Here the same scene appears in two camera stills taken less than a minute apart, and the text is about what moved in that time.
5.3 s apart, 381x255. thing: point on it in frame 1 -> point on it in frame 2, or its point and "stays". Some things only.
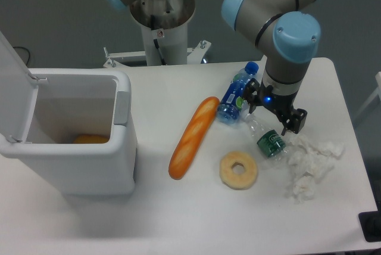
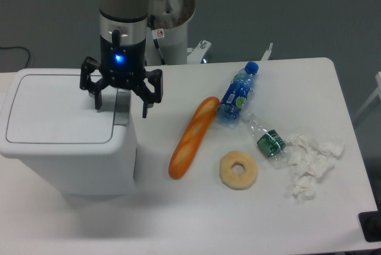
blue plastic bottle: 230,106 stays
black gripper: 281,105 -> 123,67
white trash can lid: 18,93 -> 53,109
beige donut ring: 234,181 stays
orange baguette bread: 194,137 stays
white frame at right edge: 378,92 stays
